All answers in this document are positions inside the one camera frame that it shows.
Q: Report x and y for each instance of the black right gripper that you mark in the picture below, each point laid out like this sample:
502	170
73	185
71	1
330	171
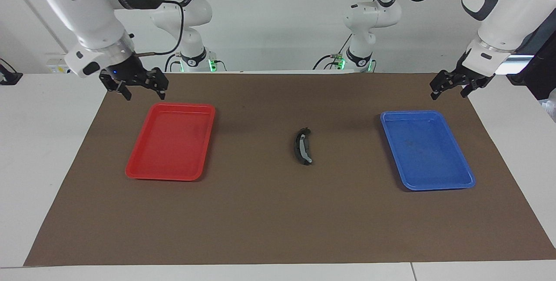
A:
132	74

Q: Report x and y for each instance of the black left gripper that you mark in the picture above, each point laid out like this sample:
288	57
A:
467	74

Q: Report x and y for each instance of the grey brake pad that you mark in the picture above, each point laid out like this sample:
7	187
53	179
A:
295	148

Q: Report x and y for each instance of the curved silver brake shoe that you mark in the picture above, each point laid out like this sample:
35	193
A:
304	153

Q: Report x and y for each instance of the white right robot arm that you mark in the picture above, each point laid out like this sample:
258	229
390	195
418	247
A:
87	7

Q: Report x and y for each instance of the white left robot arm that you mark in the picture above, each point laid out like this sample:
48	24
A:
508	7

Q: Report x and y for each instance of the red plastic tray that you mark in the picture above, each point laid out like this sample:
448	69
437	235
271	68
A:
169	142

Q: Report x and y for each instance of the blue plastic tray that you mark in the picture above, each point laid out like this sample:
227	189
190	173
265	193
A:
425	150

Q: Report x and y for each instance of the black monitor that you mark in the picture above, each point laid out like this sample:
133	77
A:
538	68

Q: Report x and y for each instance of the clear plastic bag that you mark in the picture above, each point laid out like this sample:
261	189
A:
549	105

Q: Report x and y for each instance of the black clamp stand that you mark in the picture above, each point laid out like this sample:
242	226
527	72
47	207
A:
9	77

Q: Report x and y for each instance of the brown table mat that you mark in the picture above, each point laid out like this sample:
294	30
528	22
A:
278	211

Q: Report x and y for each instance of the white wall power socket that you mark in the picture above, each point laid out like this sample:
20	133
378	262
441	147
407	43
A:
58	66

